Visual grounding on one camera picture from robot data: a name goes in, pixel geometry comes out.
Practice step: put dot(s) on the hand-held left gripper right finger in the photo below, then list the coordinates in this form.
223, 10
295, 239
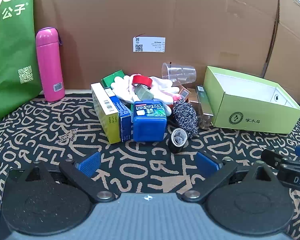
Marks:
206, 164

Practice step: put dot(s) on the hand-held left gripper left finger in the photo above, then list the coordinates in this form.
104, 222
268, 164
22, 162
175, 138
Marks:
90, 164

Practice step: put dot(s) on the black tape roll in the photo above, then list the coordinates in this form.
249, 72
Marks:
177, 142

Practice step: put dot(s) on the steel wool scourer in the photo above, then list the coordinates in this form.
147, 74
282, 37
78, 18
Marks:
185, 117

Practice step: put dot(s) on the yellow and white box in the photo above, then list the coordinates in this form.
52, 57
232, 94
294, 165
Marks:
107, 115

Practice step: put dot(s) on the green shoebox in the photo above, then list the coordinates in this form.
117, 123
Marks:
250, 110

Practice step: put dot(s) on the blue box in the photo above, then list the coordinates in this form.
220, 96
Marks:
123, 120

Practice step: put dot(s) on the silver and green box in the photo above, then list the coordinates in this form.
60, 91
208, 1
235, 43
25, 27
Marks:
203, 105

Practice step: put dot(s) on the blue square container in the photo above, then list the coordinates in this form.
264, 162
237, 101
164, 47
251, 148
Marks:
148, 125

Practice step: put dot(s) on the white glove with pink cuff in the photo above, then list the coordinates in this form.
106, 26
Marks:
162, 86
122, 87

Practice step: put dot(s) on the grey rectangular block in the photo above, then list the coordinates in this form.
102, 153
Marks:
143, 93

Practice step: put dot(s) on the red tape roll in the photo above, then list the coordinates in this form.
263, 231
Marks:
140, 80

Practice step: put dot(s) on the plain brown box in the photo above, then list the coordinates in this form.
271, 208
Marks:
193, 98

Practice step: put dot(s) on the small labelled brown box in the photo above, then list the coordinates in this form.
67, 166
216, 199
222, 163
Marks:
183, 93

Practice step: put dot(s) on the small green box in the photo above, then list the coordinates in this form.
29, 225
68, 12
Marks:
110, 80

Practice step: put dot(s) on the clear plastic cup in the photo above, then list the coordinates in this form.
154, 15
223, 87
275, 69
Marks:
178, 72

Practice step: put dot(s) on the pink thermos bottle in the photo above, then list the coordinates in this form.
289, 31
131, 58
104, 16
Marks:
50, 67

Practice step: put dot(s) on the white shipping label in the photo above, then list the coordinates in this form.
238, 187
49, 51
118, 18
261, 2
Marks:
150, 44

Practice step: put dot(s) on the green tote bag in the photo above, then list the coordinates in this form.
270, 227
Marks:
10, 55

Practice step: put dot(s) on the large cardboard box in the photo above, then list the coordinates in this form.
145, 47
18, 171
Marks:
190, 17

